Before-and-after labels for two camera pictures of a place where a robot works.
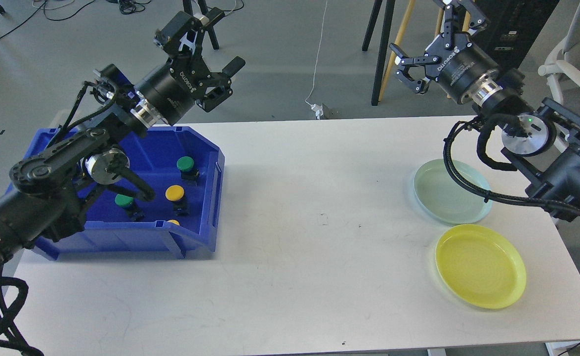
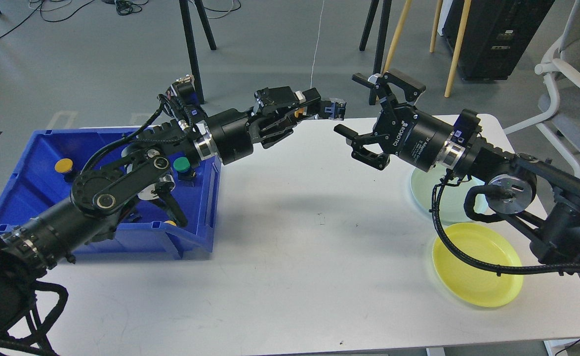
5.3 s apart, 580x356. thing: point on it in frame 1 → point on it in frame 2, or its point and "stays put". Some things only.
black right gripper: (452, 60) → (417, 138)
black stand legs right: (390, 11) stays put
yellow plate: (481, 266) stays put
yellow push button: (174, 193) → (334, 109)
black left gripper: (172, 90) → (233, 132)
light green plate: (444, 199) stays put
